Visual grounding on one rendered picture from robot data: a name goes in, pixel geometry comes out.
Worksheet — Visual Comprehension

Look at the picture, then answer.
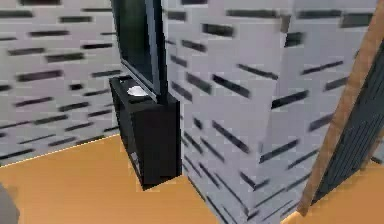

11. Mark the black television set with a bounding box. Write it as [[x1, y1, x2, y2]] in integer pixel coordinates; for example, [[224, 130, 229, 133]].
[[110, 0, 169, 103]]

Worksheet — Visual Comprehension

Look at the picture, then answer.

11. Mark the black television stand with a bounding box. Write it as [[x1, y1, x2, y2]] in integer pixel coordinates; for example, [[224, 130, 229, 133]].
[[108, 75, 183, 192]]

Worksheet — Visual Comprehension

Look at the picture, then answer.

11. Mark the small white round object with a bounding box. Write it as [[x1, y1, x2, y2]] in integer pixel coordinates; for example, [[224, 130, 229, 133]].
[[126, 85, 149, 98]]

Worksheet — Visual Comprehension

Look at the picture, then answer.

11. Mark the wooden framed dark door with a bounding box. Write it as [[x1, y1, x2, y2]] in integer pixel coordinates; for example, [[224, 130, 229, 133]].
[[295, 0, 384, 218]]

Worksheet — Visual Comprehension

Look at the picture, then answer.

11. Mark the grey rounded furniture corner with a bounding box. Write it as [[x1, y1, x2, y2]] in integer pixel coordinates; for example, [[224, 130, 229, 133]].
[[0, 182, 21, 224]]

